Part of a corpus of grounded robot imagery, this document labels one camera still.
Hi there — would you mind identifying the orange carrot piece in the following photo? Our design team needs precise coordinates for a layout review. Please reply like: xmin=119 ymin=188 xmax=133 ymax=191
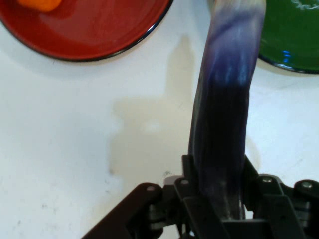
xmin=17 ymin=0 xmax=63 ymax=12

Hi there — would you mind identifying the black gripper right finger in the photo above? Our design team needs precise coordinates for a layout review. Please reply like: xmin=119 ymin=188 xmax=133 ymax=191
xmin=242 ymin=154 xmax=319 ymax=239

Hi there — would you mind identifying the purple toy eggplant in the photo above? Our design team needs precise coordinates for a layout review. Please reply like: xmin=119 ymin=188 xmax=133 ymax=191
xmin=187 ymin=0 xmax=266 ymax=221

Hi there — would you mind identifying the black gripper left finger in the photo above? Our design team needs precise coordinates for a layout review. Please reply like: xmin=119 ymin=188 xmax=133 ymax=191
xmin=81 ymin=154 xmax=226 ymax=239

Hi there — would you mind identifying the red round plate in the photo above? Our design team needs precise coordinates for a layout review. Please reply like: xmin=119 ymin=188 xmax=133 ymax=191
xmin=0 ymin=0 xmax=174 ymax=63

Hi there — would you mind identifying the green round plate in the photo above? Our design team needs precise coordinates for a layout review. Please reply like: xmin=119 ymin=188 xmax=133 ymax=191
xmin=257 ymin=0 xmax=319 ymax=75

